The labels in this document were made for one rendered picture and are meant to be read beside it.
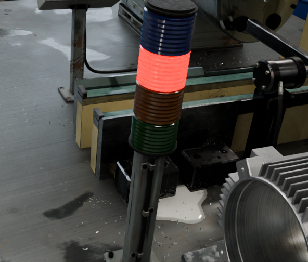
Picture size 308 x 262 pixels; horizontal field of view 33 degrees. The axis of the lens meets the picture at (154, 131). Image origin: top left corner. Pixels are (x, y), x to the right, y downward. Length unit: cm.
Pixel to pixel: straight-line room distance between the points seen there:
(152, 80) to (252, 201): 19
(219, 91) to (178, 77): 54
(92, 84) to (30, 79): 32
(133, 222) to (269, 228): 19
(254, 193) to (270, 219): 5
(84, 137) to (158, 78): 47
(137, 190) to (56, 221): 23
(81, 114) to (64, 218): 23
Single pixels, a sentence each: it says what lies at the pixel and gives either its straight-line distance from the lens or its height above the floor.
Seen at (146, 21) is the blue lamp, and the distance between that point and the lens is 58.
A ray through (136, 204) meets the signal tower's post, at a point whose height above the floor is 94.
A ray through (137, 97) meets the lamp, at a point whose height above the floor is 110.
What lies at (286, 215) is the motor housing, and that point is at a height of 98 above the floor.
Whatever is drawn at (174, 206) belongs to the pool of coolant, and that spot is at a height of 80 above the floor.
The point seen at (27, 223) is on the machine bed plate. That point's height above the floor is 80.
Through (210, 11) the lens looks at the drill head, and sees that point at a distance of 132.
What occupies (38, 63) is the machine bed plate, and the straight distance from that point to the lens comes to 141.
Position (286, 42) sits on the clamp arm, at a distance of 109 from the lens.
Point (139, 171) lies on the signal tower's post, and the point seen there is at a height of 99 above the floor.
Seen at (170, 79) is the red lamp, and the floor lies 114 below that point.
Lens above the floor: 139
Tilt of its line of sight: 32 degrees down
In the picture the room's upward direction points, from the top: 8 degrees clockwise
